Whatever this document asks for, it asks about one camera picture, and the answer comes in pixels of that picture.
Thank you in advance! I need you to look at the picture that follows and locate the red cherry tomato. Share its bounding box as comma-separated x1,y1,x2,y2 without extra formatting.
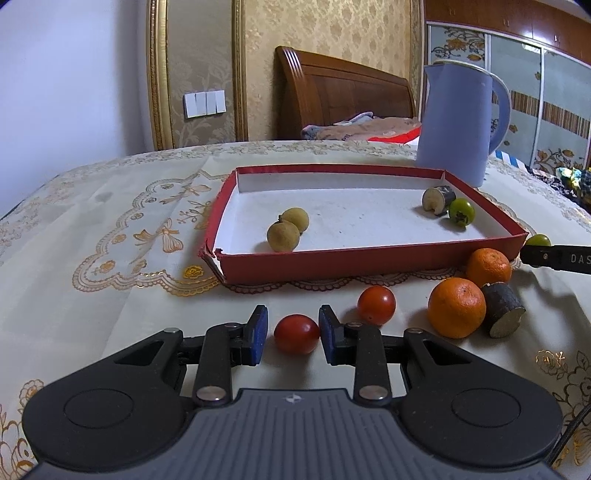
274,314,321,355
357,285,397,326

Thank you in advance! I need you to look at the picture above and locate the notched dark sugarcane piece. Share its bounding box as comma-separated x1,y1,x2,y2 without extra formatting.
421,185,458,217

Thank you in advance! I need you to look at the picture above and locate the wooden bed headboard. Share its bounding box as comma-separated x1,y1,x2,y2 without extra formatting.
276,45,419,140

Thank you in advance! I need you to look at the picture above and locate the brown blanket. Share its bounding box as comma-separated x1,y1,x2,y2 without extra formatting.
301,111,423,143

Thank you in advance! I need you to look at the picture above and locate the narrow gold wall moulding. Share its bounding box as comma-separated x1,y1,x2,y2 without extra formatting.
231,0,250,141

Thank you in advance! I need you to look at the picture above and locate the mandarin orange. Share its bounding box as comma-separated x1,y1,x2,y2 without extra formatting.
465,248,512,289
427,277,487,340

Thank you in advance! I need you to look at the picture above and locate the floral sliding door wardrobe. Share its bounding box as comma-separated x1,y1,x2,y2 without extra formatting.
422,0,591,174

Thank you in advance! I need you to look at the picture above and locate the striped colourful bedding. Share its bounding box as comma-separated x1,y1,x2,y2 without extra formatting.
501,150,591,208

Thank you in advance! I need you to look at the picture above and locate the black cable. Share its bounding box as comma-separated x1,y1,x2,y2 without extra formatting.
547,408,591,469

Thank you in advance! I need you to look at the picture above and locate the red cloth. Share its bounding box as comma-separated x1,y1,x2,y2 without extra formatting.
369,127,422,144

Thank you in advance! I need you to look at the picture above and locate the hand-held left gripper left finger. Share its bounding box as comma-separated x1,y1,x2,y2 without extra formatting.
113,305,269,407

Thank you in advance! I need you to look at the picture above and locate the tan longan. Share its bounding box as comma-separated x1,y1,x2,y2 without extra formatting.
266,220,302,253
281,208,310,234

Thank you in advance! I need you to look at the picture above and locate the blue electric kettle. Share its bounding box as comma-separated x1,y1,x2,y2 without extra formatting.
416,60,512,188

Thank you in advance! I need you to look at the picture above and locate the beige embroidered tablecloth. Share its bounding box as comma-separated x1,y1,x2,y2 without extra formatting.
0,138,591,480

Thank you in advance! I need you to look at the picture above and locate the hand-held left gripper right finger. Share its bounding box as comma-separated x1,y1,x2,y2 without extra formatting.
318,305,476,408

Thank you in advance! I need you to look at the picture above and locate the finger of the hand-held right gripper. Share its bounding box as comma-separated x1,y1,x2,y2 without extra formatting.
520,244,561,269

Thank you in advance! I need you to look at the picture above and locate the wide gold wall moulding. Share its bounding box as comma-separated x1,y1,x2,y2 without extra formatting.
147,0,175,151

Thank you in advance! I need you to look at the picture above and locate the red cardboard box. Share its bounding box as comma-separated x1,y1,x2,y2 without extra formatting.
198,164,529,286

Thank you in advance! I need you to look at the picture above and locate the white wall switch panel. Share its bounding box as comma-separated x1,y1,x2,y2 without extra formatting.
183,90,227,120

